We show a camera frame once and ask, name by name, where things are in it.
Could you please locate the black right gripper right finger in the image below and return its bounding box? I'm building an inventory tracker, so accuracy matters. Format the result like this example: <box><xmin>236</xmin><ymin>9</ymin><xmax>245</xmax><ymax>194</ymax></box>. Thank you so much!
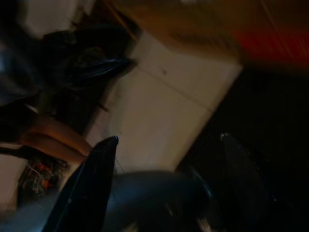
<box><xmin>220</xmin><ymin>132</ymin><xmax>299</xmax><ymax>232</ymax></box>

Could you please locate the large black straight-edged object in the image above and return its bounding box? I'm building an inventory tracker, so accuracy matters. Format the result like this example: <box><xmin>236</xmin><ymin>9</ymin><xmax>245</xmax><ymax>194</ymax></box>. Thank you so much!
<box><xmin>175</xmin><ymin>67</ymin><xmax>309</xmax><ymax>232</ymax></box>

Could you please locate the dark floral patterned item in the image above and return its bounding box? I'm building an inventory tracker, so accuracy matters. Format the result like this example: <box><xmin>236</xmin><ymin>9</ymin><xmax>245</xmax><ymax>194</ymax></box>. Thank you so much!
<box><xmin>18</xmin><ymin>156</ymin><xmax>71</xmax><ymax>200</ymax></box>

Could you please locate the black round rubbish bin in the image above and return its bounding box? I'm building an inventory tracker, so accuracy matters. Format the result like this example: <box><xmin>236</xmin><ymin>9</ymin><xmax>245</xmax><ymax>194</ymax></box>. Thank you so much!
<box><xmin>106</xmin><ymin>170</ymin><xmax>218</xmax><ymax>232</ymax></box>

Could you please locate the person's bare foot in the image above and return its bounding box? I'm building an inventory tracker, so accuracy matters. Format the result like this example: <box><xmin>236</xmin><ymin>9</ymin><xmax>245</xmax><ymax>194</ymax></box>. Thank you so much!
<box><xmin>20</xmin><ymin>115</ymin><xmax>94</xmax><ymax>162</ymax></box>

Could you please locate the black plastic rubbish bag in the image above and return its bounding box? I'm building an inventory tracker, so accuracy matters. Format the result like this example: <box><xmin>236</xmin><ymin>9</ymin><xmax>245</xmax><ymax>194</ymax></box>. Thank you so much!
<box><xmin>41</xmin><ymin>24</ymin><xmax>135</xmax><ymax>102</ymax></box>

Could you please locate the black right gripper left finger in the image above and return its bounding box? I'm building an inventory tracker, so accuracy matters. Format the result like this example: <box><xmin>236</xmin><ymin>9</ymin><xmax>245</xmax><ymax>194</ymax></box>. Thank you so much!
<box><xmin>52</xmin><ymin>136</ymin><xmax>119</xmax><ymax>232</ymax></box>

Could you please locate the red object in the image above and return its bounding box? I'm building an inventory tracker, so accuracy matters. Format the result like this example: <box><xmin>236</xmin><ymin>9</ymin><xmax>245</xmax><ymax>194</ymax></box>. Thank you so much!
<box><xmin>230</xmin><ymin>29</ymin><xmax>309</xmax><ymax>66</ymax></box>

